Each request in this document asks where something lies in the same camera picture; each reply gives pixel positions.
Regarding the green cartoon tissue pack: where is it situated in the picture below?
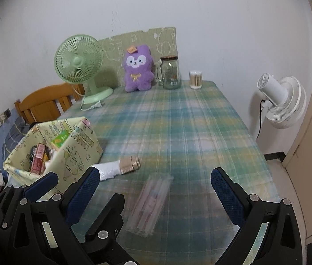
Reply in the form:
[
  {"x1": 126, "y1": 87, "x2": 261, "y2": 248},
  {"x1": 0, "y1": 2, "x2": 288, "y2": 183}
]
[{"x1": 51, "y1": 132, "x2": 70, "y2": 148}]

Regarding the wall socket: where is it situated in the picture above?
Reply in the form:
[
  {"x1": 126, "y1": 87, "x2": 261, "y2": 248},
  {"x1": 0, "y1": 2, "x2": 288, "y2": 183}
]
[{"x1": 0, "y1": 109, "x2": 12, "y2": 123}]

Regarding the glass jar mug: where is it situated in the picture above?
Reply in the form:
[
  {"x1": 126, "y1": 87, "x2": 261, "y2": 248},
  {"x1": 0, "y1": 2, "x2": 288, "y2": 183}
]
[{"x1": 156, "y1": 56, "x2": 181, "y2": 90}]

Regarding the patterned cardboard sheet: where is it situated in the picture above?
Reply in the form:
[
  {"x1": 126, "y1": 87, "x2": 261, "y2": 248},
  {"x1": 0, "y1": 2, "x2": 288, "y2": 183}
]
[{"x1": 98, "y1": 27, "x2": 179, "y2": 87}]

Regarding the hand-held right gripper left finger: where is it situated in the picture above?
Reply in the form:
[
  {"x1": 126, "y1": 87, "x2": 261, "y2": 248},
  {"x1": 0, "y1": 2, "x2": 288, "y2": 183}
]
[{"x1": 3, "y1": 167, "x2": 100, "y2": 265}]

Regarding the dark blue patterned cloth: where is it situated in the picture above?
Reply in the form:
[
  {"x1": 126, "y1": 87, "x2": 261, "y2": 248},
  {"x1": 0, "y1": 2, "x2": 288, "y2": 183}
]
[{"x1": 5, "y1": 116, "x2": 36, "y2": 147}]

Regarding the clear pack of pink sticks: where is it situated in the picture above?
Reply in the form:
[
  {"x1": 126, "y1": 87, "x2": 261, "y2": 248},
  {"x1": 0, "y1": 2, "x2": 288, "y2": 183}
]
[{"x1": 124, "y1": 172, "x2": 174, "y2": 238}]

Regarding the green desk fan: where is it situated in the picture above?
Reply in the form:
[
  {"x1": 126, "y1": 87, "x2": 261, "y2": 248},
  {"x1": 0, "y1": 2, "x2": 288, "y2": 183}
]
[{"x1": 54, "y1": 34, "x2": 114, "y2": 105}]

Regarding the green fan power cord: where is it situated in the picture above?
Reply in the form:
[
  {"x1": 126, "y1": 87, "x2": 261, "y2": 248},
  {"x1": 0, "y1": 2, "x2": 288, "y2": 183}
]
[{"x1": 80, "y1": 84, "x2": 103, "y2": 111}]

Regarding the white standing fan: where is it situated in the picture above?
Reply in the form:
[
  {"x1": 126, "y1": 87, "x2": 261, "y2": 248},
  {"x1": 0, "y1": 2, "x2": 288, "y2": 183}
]
[{"x1": 248, "y1": 72, "x2": 307, "y2": 144}]

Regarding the red packet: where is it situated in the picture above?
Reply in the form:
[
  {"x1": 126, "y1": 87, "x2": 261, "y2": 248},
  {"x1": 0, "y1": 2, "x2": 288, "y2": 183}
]
[{"x1": 30, "y1": 144, "x2": 48, "y2": 173}]

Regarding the purple plush bear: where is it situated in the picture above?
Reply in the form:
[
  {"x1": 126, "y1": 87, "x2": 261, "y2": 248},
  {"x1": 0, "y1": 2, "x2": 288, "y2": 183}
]
[{"x1": 124, "y1": 44, "x2": 154, "y2": 93}]

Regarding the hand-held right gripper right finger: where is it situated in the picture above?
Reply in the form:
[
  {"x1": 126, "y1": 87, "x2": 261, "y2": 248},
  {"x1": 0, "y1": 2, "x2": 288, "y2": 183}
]
[{"x1": 211, "y1": 167, "x2": 307, "y2": 265}]

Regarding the plaid tablecloth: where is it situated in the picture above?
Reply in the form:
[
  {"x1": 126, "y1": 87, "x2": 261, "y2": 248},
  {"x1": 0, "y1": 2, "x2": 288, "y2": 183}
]
[{"x1": 4, "y1": 80, "x2": 281, "y2": 265}]

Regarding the cotton swab container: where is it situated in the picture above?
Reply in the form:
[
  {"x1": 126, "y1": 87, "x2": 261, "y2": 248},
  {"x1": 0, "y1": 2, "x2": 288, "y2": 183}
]
[{"x1": 189, "y1": 70, "x2": 203, "y2": 89}]

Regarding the wooden chair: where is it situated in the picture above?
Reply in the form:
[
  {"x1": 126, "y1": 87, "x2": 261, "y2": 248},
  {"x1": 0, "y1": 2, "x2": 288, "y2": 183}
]
[{"x1": 14, "y1": 83, "x2": 86, "y2": 125}]

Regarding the black fan cable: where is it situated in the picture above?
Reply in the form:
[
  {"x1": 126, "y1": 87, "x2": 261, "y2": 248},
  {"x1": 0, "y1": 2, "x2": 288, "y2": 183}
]
[{"x1": 255, "y1": 99, "x2": 266, "y2": 140}]

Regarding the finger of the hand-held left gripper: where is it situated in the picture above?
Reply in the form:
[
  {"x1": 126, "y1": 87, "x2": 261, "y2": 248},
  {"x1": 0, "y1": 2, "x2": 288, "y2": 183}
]
[
  {"x1": 85, "y1": 194, "x2": 125, "y2": 242},
  {"x1": 23, "y1": 172, "x2": 59, "y2": 199}
]

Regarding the yellow patterned storage box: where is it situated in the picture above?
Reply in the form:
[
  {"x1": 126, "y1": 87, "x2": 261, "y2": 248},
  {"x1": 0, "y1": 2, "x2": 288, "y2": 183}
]
[{"x1": 4, "y1": 116, "x2": 103, "y2": 194}]

